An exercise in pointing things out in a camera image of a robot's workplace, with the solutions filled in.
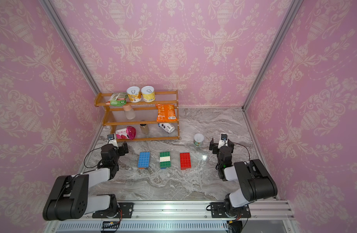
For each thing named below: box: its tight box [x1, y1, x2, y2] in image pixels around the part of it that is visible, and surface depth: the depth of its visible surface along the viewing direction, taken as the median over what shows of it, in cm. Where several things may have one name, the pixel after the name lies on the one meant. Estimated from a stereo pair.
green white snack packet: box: [105, 92, 129, 107], surface depth 82 cm
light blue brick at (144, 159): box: [138, 154, 151, 165], surface depth 90 cm
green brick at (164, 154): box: [159, 151, 171, 158], surface depth 93 cm
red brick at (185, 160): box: [179, 155, 192, 166], surface depth 90 cm
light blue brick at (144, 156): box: [139, 151, 151, 160], surface depth 92 cm
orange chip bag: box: [155, 103, 178, 122], surface depth 96 cm
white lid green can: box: [193, 133, 205, 147], surface depth 97 cm
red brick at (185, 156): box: [179, 152, 191, 161], surface depth 93 cm
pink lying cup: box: [115, 125, 137, 141], surface depth 97 cm
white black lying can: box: [158, 122, 176, 134], surface depth 102 cm
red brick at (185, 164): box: [179, 161, 192, 170], surface depth 89 cm
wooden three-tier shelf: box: [94, 90, 180, 142], surface depth 96 cm
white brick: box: [159, 156, 171, 163], surface depth 91 cm
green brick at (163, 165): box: [160, 161, 172, 170], surface depth 89 cm
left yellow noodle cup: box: [126, 85, 142, 103], surface depth 84 cm
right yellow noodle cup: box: [141, 85, 156, 103], surface depth 84 cm
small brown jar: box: [139, 123, 150, 135], surface depth 99 cm
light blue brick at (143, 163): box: [137, 159, 150, 168], surface depth 89 cm
